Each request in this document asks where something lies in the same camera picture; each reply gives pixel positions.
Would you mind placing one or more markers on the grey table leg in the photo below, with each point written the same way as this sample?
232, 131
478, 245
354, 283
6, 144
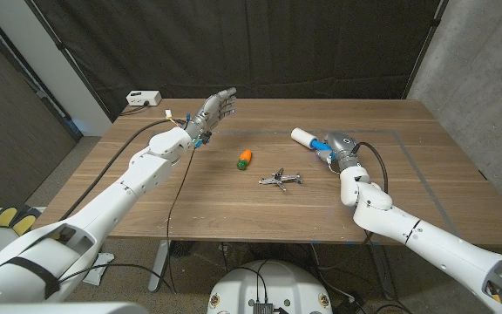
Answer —
384, 270
159, 266

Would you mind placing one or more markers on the orange green toy carrot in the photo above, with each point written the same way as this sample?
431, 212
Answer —
245, 157

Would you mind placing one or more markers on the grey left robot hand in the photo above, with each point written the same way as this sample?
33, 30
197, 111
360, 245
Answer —
212, 111

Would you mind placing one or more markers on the yellow black foot pedal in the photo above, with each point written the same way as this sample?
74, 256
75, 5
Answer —
3, 216
24, 223

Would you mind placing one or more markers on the grey hub on torso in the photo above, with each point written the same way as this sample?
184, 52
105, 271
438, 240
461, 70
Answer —
263, 308

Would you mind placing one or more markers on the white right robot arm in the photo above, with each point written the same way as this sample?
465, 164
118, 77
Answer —
442, 248

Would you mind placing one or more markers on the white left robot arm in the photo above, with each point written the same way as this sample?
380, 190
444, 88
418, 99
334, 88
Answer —
116, 196

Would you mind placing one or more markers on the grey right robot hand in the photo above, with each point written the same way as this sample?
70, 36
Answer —
341, 146

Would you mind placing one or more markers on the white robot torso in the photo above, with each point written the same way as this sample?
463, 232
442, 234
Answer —
273, 283

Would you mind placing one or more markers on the white power outlet box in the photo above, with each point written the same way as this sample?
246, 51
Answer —
143, 97

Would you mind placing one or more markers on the black backdrop stand pole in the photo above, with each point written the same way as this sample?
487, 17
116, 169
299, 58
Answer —
425, 45
61, 45

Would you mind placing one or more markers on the white floor device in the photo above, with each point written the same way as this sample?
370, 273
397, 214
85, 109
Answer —
100, 272

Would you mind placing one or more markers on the black backdrop curtain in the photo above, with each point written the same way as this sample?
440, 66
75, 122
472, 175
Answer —
255, 43

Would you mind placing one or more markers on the black floor adapter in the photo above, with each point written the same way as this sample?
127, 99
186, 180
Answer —
347, 306

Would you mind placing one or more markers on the silver toy airplane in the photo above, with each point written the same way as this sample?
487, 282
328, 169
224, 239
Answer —
281, 179

